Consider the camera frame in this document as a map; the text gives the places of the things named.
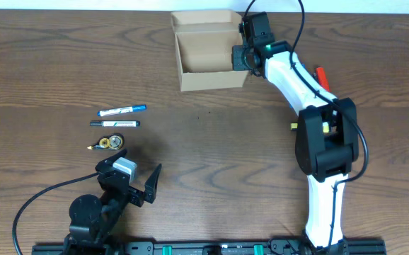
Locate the cardboard box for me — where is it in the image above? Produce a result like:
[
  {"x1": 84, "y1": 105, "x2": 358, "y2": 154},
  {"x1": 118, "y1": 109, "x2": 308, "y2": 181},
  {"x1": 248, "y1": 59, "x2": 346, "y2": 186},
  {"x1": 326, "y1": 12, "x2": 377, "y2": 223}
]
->
[{"x1": 171, "y1": 10, "x2": 248, "y2": 92}]

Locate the blue whiteboard marker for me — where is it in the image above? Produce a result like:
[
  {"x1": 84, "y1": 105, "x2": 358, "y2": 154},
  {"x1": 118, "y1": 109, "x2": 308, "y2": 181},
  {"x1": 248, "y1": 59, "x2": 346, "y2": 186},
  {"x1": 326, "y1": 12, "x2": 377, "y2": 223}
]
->
[{"x1": 97, "y1": 104, "x2": 147, "y2": 117}]

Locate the black whiteboard marker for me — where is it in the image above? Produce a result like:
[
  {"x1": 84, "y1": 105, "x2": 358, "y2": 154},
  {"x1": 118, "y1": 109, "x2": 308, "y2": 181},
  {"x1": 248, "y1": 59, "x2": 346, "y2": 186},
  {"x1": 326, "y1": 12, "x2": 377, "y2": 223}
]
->
[{"x1": 89, "y1": 120, "x2": 140, "y2": 128}]

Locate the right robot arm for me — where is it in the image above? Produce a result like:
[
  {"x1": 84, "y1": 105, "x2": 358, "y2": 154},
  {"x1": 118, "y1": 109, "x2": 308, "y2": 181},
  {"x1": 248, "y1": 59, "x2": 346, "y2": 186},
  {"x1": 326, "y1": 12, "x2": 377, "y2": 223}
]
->
[{"x1": 231, "y1": 12, "x2": 359, "y2": 254}]

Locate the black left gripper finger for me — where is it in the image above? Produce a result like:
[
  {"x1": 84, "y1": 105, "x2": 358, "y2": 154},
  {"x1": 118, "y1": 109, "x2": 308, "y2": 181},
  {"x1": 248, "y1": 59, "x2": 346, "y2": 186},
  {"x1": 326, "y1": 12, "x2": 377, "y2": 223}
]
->
[
  {"x1": 95, "y1": 149, "x2": 127, "y2": 172},
  {"x1": 144, "y1": 164, "x2": 162, "y2": 203}
]

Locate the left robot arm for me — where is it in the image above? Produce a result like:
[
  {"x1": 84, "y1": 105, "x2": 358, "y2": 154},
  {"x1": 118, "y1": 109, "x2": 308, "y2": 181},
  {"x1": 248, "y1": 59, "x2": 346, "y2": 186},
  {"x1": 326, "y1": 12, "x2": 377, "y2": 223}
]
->
[{"x1": 62, "y1": 149, "x2": 162, "y2": 254}]

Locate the correction tape dispenser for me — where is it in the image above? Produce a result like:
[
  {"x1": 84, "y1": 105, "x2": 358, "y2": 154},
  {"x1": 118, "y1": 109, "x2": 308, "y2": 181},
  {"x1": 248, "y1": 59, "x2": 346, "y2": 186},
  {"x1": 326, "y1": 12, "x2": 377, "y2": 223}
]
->
[{"x1": 87, "y1": 133, "x2": 125, "y2": 150}]

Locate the yellow highlighter pen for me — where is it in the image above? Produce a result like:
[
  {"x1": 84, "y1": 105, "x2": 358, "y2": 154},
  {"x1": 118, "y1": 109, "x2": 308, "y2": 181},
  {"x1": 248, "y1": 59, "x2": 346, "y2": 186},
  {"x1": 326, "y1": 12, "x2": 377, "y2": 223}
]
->
[{"x1": 290, "y1": 122, "x2": 330, "y2": 133}]

